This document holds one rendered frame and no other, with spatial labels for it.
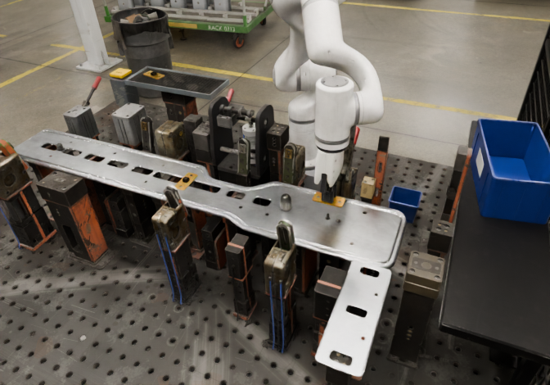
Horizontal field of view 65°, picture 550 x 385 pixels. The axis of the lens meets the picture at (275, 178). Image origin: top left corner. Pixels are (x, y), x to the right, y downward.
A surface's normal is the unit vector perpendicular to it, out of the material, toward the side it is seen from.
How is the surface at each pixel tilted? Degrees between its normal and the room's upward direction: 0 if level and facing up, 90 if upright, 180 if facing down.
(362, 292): 0
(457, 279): 0
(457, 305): 0
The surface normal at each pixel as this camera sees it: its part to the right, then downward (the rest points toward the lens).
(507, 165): -0.04, -0.79
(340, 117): 0.18, 0.59
